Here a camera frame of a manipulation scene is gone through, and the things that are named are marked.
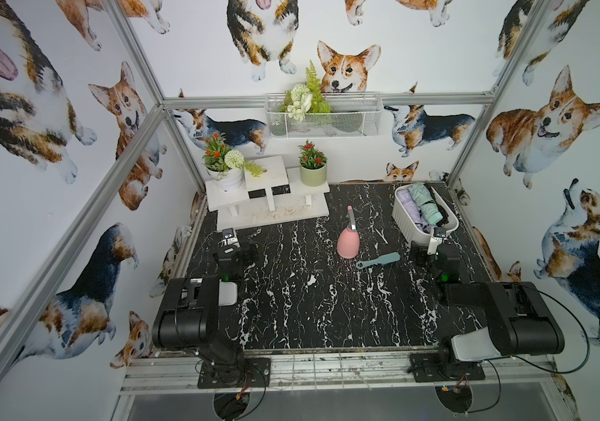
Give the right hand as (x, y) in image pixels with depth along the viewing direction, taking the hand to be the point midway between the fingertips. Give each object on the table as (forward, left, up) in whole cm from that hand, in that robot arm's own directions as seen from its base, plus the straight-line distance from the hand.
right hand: (425, 239), depth 93 cm
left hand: (+1, +67, +1) cm, 67 cm away
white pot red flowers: (+16, +68, +21) cm, 73 cm away
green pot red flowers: (+18, +39, +19) cm, 47 cm away
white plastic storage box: (+2, +7, +5) cm, 8 cm away
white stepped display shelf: (+20, +57, +4) cm, 60 cm away
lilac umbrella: (+9, +3, +4) cm, 11 cm away
